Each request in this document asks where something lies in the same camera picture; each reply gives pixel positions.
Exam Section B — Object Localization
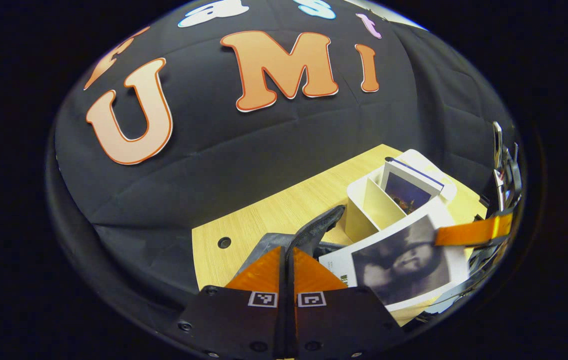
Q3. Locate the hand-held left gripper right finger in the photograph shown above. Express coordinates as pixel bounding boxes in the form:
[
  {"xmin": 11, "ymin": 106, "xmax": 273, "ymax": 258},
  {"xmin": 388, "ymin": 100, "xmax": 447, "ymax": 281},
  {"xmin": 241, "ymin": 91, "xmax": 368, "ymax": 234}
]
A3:
[{"xmin": 291, "ymin": 246, "xmax": 404, "ymax": 359}]

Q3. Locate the grey fabric schoolbag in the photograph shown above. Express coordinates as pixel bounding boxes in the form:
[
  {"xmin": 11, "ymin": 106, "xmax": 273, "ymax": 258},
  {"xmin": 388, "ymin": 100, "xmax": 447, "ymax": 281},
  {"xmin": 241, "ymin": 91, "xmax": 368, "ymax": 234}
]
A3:
[{"xmin": 235, "ymin": 204, "xmax": 359, "ymax": 282}]

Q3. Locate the grey portrait cover book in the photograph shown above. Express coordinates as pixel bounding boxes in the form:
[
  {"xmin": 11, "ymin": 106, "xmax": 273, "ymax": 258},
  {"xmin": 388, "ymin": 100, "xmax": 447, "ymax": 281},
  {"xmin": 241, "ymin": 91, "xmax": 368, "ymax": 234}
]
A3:
[{"xmin": 318, "ymin": 197, "xmax": 470, "ymax": 314}]

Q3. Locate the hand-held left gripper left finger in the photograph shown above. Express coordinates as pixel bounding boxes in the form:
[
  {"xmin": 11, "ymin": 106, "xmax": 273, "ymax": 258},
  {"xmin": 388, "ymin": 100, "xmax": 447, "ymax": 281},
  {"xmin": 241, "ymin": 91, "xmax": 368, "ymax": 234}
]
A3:
[{"xmin": 176, "ymin": 246, "xmax": 284, "ymax": 359}]

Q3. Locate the white plastic bookshelf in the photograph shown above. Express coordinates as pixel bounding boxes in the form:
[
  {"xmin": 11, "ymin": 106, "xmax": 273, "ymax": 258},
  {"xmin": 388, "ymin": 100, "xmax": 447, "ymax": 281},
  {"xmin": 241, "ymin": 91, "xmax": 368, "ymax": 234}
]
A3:
[{"xmin": 346, "ymin": 148, "xmax": 458, "ymax": 244}]

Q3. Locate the black backdrop cloth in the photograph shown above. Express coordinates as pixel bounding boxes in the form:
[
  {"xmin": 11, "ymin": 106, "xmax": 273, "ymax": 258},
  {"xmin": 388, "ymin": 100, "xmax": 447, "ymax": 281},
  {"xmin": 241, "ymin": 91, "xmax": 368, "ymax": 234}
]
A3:
[{"xmin": 46, "ymin": 0, "xmax": 519, "ymax": 346}]

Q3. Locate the blue cover book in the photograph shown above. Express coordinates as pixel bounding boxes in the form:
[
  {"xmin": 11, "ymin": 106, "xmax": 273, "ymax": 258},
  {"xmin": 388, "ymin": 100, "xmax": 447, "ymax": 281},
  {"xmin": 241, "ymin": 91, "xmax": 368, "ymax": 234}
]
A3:
[{"xmin": 381, "ymin": 157, "xmax": 446, "ymax": 216}]

